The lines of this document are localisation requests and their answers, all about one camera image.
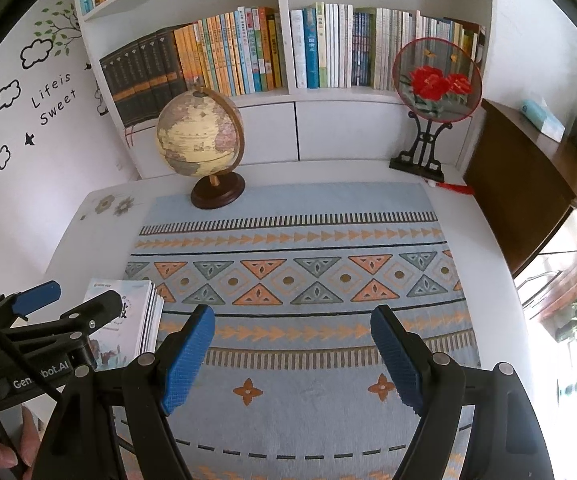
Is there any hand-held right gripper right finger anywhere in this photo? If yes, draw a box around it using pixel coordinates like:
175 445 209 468
369 304 556 480

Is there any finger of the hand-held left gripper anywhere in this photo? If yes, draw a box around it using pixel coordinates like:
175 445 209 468
0 280 62 321
6 289 124 368

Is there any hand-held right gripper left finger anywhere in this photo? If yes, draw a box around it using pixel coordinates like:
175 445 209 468
29 303 218 480

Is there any stack of picture books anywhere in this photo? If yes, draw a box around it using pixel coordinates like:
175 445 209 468
81 277 166 373

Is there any row of orange colourful books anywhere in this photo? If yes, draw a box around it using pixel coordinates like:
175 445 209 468
173 6 289 98

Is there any row of white blue books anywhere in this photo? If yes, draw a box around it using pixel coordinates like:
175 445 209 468
289 2 486 92

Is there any patterned blue table mat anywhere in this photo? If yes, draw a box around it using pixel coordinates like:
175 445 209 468
111 182 486 480

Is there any red tassel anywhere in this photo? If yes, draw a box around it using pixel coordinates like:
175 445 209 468
425 178 475 197

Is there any antique desk globe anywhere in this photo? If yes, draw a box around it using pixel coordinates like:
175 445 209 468
156 77 246 211

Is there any black carved fan stand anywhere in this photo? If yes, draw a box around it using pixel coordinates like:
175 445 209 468
388 110 446 183

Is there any dark wooden cabinet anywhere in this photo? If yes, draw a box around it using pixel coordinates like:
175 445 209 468
463 99 577 321

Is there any white bookshelf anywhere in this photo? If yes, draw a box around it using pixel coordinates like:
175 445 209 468
71 0 499 183

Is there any row of black hardcover volumes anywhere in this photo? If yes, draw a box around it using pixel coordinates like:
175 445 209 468
99 27 189 128

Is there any light blue tissue box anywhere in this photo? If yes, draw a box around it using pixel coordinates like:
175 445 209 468
521 99 566 142

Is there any round embroidered flower fan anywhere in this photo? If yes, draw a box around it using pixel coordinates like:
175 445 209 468
392 37 484 122

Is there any black cable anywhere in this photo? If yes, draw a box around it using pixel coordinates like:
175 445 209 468
0 302 66 403

